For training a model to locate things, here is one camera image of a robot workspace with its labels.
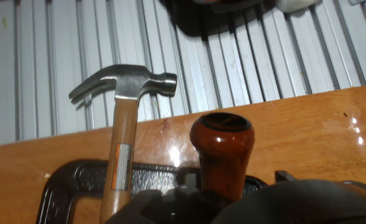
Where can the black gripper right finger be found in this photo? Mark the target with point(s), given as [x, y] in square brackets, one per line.
[284, 176]

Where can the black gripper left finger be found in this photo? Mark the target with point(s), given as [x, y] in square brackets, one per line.
[170, 207]

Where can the black C-clamp with screw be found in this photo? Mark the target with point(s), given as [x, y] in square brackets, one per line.
[152, 179]

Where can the glossy brown wooden board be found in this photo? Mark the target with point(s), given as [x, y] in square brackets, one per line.
[310, 140]

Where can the white rounded lump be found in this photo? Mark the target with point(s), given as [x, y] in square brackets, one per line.
[296, 4]

